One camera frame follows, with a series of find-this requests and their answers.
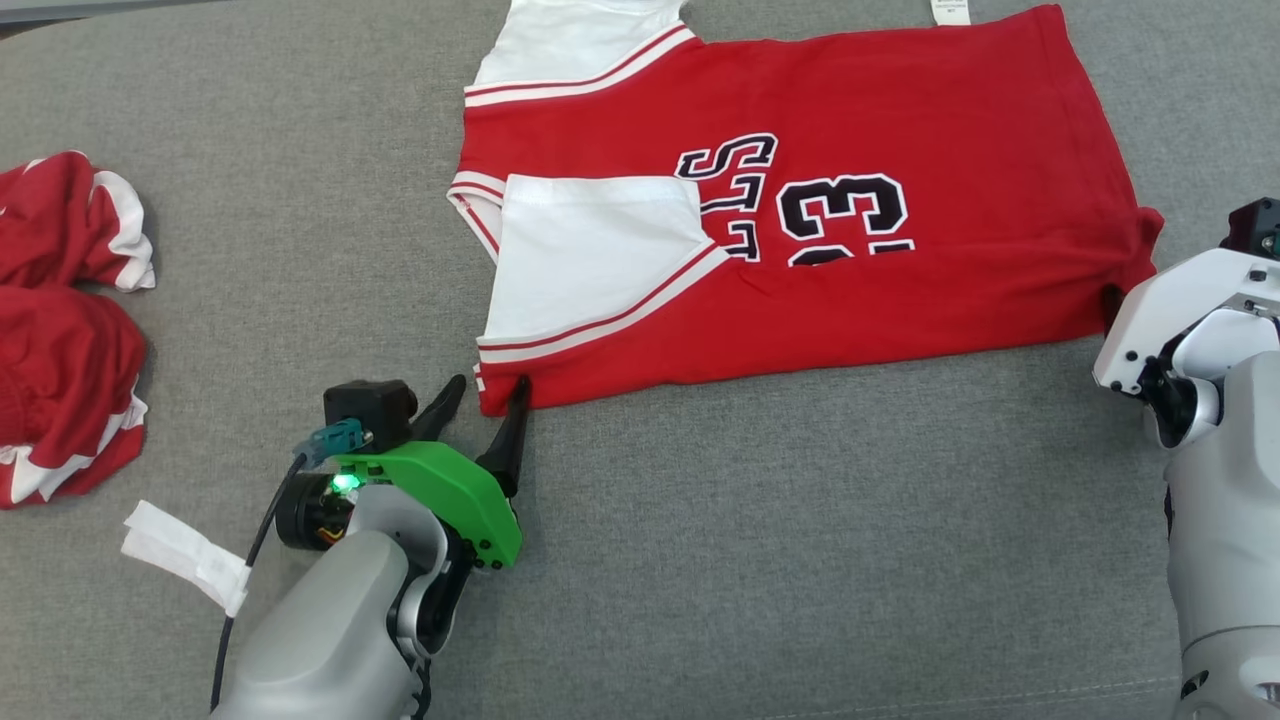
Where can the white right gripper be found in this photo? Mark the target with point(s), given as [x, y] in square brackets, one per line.
[1170, 300]

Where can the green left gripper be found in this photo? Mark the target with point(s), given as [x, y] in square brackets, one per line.
[460, 500]

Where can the red basketball jersey white sleeves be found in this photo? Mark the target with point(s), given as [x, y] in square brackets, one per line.
[900, 100]

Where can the red shorts white trim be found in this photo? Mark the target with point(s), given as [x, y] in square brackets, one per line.
[60, 350]

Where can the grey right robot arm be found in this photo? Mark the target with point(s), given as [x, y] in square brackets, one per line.
[1230, 500]

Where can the white fabric label strip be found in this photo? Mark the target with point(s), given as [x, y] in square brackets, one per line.
[185, 555]

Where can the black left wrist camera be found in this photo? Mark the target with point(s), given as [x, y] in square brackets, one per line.
[370, 410]

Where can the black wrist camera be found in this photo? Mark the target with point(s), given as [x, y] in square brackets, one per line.
[370, 410]
[1258, 228]

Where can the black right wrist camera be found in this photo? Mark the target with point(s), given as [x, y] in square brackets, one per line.
[1258, 228]

